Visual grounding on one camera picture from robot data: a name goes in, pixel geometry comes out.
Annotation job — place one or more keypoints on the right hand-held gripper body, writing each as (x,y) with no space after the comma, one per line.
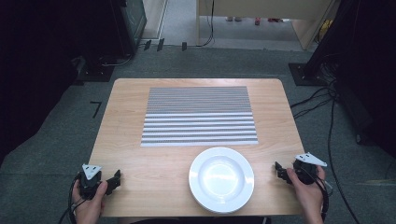
(306,171)

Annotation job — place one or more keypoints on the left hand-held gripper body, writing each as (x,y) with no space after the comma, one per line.
(89,183)

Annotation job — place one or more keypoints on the person's right hand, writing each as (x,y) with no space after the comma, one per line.
(306,194)

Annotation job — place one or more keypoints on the person's left hand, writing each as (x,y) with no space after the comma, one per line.
(90,208)

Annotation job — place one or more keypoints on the white round plate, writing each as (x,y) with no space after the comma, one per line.
(221,180)

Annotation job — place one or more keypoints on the person's dark clothing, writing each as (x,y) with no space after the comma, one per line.
(193,221)

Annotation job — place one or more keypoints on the grey striped placemat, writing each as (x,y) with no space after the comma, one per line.
(199,116)

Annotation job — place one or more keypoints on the black stand with square base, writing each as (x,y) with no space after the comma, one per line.
(96,70)

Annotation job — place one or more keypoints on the light wooden desk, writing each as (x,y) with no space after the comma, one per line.
(305,28)

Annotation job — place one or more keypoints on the yellow object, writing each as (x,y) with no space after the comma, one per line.
(325,27)

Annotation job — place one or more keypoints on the flat red object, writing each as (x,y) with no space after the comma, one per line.
(275,20)

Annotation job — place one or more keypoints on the small red object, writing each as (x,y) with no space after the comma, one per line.
(257,21)

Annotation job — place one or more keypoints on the dark cabinet with glass front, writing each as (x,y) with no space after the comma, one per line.
(134,23)

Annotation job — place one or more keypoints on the black stand base plate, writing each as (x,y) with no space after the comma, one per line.
(303,74)

